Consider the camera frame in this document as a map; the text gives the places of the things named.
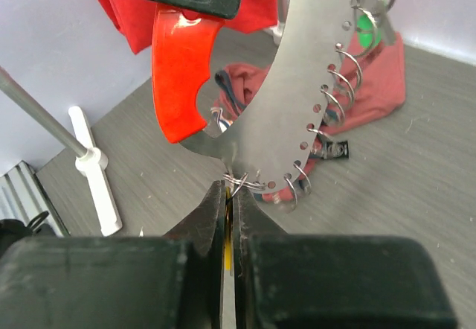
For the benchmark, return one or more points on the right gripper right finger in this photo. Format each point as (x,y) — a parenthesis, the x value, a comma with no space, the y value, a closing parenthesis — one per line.
(284,280)

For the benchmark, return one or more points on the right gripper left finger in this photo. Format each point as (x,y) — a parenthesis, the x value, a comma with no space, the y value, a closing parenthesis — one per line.
(171,281)

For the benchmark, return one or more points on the metal key organizer red handle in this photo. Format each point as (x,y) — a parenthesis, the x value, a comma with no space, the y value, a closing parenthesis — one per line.
(267,146)

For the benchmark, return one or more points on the green tag key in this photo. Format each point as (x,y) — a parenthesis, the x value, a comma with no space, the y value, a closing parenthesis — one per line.
(367,37)

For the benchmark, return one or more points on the yellow tag key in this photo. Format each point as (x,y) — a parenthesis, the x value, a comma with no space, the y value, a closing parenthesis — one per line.
(228,247)

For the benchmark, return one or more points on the metal clothes rack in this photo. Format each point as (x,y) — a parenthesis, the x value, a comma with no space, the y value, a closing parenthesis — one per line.
(90,161)

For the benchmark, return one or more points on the dusty red shirt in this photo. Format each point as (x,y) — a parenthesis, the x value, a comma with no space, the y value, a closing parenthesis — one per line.
(381,91)

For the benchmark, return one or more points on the grey slotted cable duct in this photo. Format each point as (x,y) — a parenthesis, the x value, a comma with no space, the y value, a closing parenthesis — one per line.
(23,198)

